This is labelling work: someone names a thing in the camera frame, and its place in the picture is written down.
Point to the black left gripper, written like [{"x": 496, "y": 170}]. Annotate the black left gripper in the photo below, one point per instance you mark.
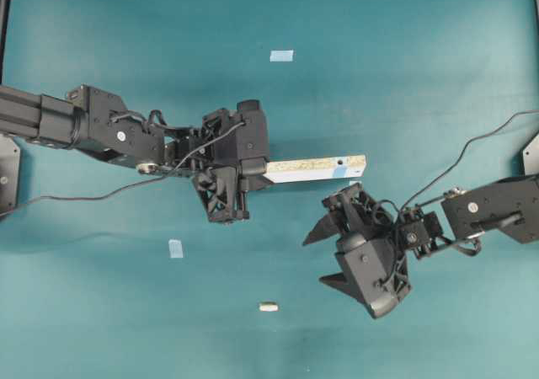
[{"x": 216, "y": 164}]

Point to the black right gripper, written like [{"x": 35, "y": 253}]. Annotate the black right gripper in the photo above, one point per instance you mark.
[{"x": 351, "y": 209}]

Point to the white particle board plank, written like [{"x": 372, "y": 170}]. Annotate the white particle board plank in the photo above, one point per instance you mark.
[{"x": 313, "y": 169}]

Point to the small wooden dowel rod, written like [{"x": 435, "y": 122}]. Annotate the small wooden dowel rod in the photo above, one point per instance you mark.
[{"x": 269, "y": 307}]

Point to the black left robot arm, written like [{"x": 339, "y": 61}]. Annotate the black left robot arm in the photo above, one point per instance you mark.
[{"x": 98, "y": 124}]

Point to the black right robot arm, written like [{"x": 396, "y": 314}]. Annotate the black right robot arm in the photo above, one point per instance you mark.
[{"x": 508, "y": 205}]

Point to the blue tape piece lower-left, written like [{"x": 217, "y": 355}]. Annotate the blue tape piece lower-left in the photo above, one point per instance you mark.
[{"x": 176, "y": 250}]

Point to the blue tape piece top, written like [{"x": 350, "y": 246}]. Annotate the blue tape piece top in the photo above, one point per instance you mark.
[{"x": 281, "y": 56}]

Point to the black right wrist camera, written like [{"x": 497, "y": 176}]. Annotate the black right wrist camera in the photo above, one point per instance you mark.
[{"x": 371, "y": 266}]

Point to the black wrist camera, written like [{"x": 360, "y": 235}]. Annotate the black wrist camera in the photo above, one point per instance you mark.
[
  {"x": 371, "y": 266},
  {"x": 246, "y": 148}
]

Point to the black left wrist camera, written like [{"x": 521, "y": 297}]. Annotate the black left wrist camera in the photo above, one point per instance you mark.
[{"x": 246, "y": 148}]

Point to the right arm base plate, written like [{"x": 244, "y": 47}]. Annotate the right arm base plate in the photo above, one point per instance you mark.
[{"x": 530, "y": 156}]

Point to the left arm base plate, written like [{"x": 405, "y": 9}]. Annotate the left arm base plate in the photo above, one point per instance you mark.
[{"x": 10, "y": 157}]

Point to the black table frame rail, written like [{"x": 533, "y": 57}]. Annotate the black table frame rail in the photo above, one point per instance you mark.
[{"x": 4, "y": 13}]

